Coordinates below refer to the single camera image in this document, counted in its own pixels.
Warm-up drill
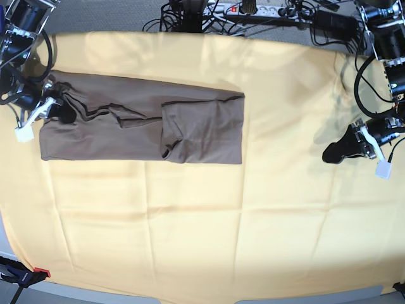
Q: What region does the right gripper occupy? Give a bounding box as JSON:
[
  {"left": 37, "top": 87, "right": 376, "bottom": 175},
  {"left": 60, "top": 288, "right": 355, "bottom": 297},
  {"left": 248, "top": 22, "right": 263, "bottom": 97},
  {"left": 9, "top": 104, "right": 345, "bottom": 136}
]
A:
[{"left": 11, "top": 85, "right": 77, "bottom": 124}]

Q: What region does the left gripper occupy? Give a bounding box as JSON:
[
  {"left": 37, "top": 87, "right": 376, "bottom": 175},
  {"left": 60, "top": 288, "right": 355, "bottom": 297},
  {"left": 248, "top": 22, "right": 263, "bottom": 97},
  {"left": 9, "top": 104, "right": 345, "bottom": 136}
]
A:
[{"left": 322, "top": 117, "right": 404, "bottom": 164}]

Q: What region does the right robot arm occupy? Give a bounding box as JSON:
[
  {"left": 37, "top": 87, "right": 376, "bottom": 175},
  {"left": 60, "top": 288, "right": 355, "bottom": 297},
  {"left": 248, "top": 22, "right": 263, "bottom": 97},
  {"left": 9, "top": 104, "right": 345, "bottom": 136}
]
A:
[{"left": 1, "top": 1, "right": 77, "bottom": 128}]

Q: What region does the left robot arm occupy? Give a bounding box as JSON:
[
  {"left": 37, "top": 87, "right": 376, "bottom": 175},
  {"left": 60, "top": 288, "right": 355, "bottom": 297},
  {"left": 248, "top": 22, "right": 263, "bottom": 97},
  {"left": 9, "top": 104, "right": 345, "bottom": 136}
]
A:
[{"left": 322, "top": 1, "right": 404, "bottom": 164}]

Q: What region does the yellow table cloth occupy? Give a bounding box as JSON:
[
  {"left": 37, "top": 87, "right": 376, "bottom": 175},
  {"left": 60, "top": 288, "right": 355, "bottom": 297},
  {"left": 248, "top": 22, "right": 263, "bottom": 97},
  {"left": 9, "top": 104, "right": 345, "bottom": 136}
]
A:
[{"left": 1, "top": 32, "right": 404, "bottom": 303}]

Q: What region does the brown T-shirt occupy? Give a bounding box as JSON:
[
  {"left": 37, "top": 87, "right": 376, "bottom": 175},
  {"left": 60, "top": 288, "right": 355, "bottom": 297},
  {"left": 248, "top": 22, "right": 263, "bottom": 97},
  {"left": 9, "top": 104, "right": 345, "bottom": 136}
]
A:
[{"left": 39, "top": 70, "right": 245, "bottom": 165}]

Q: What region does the black red table clamp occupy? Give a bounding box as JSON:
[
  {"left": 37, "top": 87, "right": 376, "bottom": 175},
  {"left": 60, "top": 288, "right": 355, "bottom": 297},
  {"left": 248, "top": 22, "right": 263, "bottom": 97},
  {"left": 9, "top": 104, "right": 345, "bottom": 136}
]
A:
[{"left": 1, "top": 256, "right": 51, "bottom": 304}]

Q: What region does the black cable bundle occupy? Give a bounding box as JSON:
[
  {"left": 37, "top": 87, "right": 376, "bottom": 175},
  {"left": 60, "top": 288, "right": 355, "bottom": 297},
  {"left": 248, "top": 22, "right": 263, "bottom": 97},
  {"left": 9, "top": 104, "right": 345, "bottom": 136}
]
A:
[{"left": 140, "top": 0, "right": 254, "bottom": 37}]

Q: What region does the white power strip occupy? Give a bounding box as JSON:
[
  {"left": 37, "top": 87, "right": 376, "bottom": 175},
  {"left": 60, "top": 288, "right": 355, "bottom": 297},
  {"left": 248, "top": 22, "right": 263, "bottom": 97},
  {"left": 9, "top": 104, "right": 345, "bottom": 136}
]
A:
[{"left": 203, "top": 1, "right": 301, "bottom": 20}]

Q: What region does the black corner clamp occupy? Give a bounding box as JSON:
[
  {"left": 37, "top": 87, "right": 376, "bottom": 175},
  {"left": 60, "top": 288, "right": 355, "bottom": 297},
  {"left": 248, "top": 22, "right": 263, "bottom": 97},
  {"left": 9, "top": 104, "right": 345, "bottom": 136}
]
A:
[{"left": 392, "top": 282, "right": 405, "bottom": 298}]

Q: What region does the black power adapter box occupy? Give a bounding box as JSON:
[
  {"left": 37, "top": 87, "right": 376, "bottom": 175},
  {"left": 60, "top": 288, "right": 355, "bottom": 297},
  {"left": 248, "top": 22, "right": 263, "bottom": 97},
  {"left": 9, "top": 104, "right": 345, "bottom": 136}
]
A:
[{"left": 313, "top": 10, "right": 358, "bottom": 37}]

